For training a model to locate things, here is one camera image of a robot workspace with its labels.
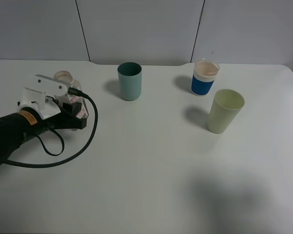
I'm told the pale green plastic cup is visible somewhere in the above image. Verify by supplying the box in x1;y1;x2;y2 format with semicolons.
207;89;245;134

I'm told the thin black cable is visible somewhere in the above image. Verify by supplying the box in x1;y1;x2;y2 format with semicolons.
36;124;65;156

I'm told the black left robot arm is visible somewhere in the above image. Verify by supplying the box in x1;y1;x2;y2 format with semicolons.
0;104;87;168

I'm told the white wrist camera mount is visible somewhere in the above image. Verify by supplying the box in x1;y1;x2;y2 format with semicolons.
18;75;72;120

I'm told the clear plastic drink bottle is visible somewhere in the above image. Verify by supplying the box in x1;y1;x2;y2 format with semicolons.
54;70;89;120

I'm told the teal plastic cup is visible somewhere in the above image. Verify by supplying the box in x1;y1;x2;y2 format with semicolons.
117;62;142;101

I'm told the black braided cable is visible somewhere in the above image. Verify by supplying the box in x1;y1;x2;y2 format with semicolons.
0;87;99;169

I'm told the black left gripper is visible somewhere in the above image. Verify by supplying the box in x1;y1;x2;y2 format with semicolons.
40;102;87;134

